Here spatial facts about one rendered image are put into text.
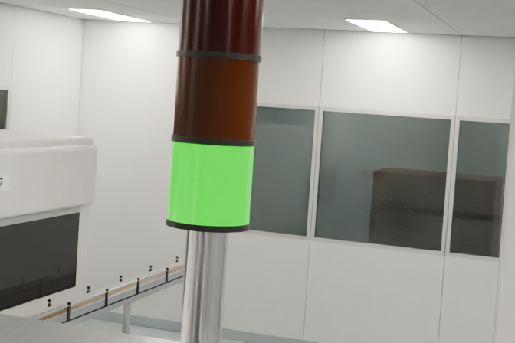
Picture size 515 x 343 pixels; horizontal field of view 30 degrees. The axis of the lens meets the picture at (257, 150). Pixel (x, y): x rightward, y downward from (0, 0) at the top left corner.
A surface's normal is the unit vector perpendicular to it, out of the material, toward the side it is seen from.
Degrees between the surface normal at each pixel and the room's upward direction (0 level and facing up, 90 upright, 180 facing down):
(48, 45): 90
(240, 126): 90
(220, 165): 90
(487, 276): 90
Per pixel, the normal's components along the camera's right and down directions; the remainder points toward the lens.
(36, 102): 0.94, 0.08
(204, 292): 0.07, 0.06
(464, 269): -0.32, 0.03
